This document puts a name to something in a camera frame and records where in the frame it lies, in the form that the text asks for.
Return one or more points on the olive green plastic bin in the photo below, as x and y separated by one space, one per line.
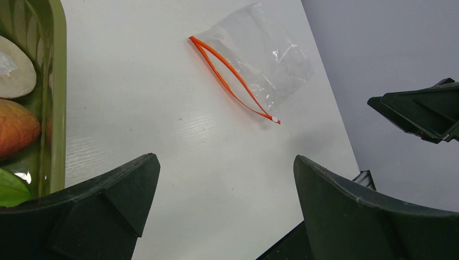
39 28

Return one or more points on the red yellow apple toy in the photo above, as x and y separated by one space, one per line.
19 128

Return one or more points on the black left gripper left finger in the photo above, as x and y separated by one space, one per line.
100 218

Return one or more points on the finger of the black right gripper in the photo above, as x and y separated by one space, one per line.
399 121
433 110

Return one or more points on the clear zip bag orange zipper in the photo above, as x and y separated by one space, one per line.
254 58

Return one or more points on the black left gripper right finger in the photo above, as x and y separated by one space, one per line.
345 220

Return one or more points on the aluminium frame rail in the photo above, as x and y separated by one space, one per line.
365 179

